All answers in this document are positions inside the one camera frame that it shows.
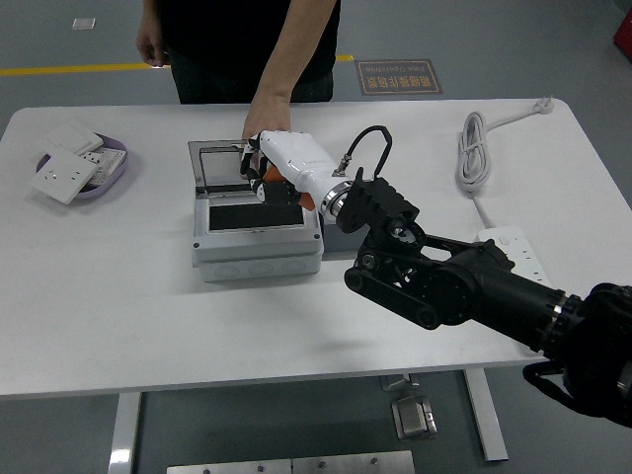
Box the brown floor sign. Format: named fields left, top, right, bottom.
left=355, top=58, right=444, bottom=96

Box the grey electrical box clear lid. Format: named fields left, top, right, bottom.
left=187, top=139, right=326, bottom=283

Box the person's right hand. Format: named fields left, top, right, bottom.
left=135, top=24, right=169, bottom=67

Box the white wall socket plate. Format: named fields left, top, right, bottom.
left=28, top=149, right=99, bottom=204

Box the white socket plate with holes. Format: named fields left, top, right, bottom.
left=78, top=146, right=127, bottom=188

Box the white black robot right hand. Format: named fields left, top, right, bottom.
left=239, top=129, right=347, bottom=213

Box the purple tray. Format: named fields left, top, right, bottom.
left=37, top=131, right=132, bottom=200

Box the steel base plate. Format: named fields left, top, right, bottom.
left=291, top=449, right=416, bottom=474
left=166, top=457, right=294, bottom=474

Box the person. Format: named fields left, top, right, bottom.
left=135, top=0, right=342, bottom=149

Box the white coiled power cord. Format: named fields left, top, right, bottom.
left=454, top=95, right=557, bottom=231

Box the metal floor socket box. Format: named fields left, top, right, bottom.
left=391, top=394, right=439, bottom=440

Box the orange cylinder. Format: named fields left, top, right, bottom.
left=263, top=166, right=316, bottom=212

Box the white wall switch plate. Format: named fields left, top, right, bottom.
left=35, top=121, right=105, bottom=155

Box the yellow floor tape line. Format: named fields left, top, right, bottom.
left=0, top=53, right=356, bottom=78

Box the white power strip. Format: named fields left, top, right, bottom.
left=473, top=225, right=554, bottom=285

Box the metal bracket under table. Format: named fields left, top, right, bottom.
left=378, top=374, right=422, bottom=393

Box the red object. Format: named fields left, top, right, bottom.
left=611, top=9, right=632, bottom=55

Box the grey cube with round hole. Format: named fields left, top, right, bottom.
left=321, top=216, right=369, bottom=254

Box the white table leg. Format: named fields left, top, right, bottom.
left=462, top=367, right=510, bottom=463
left=108, top=392, right=143, bottom=474

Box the person's left hand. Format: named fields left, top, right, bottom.
left=240, top=93, right=293, bottom=149

